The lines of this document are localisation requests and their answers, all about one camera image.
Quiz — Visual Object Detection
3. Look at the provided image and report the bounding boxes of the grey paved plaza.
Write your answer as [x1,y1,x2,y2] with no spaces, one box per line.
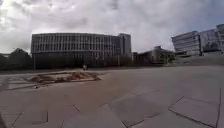
[0,64,224,128]

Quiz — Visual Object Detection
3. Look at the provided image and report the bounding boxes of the large dark office building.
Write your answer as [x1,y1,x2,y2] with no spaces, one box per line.
[30,32,133,69]

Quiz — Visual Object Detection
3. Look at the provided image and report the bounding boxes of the low grey building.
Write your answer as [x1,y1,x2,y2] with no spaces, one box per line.
[132,45,176,66]

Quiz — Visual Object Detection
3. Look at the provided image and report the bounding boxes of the brown planting bed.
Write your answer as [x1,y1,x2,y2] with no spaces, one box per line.
[28,70,102,84]

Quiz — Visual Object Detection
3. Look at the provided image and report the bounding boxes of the pale multi-storey building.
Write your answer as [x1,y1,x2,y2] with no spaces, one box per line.
[170,23,224,57]

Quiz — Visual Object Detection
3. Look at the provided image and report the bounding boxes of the dark trees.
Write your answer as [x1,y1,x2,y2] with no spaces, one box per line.
[0,47,34,71]

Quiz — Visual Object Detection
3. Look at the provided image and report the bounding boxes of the grey stepped wall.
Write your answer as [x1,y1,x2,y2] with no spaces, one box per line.
[170,52,224,67]

